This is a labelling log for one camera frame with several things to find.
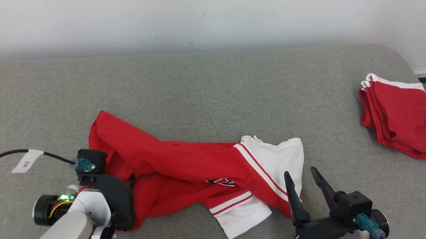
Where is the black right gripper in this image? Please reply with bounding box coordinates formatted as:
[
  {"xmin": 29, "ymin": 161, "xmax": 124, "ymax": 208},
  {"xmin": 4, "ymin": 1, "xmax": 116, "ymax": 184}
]
[{"xmin": 281, "ymin": 165, "xmax": 358, "ymax": 239}]

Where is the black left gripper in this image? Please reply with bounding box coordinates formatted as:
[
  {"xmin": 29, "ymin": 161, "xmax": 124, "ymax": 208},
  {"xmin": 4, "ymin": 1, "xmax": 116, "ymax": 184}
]
[{"xmin": 91, "ymin": 174, "xmax": 138, "ymax": 232}]

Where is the red and white sports jersey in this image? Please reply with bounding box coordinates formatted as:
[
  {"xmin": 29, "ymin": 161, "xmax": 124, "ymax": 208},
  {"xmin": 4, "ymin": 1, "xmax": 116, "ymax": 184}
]
[
  {"xmin": 84, "ymin": 109, "xmax": 307, "ymax": 239},
  {"xmin": 355, "ymin": 73, "xmax": 426, "ymax": 160}
]

